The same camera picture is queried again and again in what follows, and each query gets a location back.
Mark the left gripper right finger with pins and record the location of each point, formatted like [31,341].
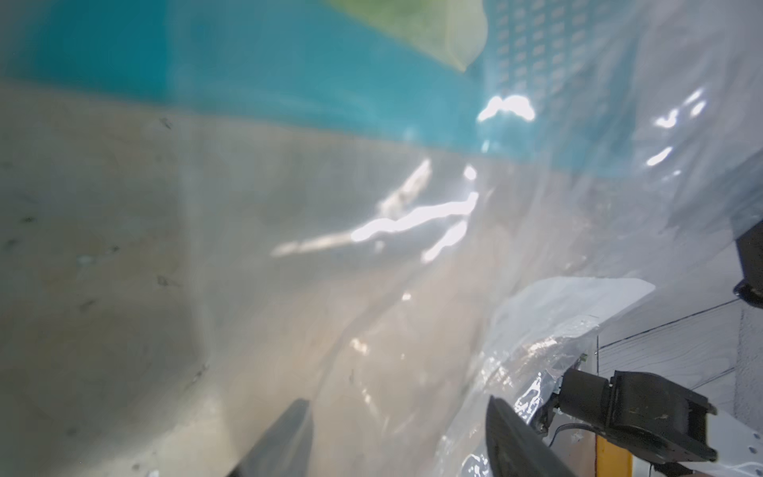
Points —
[513,449]

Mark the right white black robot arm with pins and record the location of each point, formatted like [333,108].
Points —
[670,426]

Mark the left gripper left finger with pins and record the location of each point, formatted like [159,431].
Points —
[285,448]

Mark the chinese cabbage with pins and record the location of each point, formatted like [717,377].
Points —
[453,32]

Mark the teal plastic basket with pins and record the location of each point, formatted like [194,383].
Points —
[553,74]

